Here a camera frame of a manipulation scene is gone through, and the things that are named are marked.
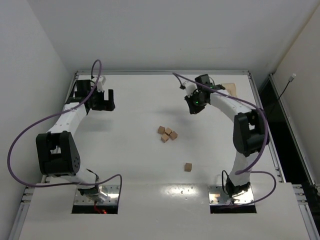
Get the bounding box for wooden cube number five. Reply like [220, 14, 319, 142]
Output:
[169, 131, 178, 140]

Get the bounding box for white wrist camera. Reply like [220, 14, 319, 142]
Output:
[180, 81, 198, 97]
[91, 75, 106, 92]

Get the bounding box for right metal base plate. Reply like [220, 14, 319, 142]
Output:
[208, 185, 254, 207]

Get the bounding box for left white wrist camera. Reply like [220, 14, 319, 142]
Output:
[91, 75, 106, 92]

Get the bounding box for black cable with white plug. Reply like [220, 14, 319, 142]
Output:
[264, 73, 297, 118]

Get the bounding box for translucent orange plastic holder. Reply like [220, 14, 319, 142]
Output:
[221, 83, 237, 97]

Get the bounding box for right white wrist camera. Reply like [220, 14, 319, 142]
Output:
[180, 81, 198, 97]

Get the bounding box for red wires under base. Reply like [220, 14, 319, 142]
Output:
[93, 202, 108, 215]

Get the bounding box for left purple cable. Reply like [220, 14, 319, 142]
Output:
[6, 59, 123, 201]

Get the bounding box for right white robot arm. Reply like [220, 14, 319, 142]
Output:
[180, 74, 269, 198]

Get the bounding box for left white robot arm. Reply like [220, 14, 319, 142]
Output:
[36, 76, 115, 204]

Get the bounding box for metal base plate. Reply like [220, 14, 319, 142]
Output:
[208, 185, 254, 207]
[73, 185, 120, 206]

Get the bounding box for lone wooden cube block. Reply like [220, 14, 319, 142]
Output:
[184, 162, 193, 173]

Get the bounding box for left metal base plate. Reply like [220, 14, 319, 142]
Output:
[73, 185, 120, 206]

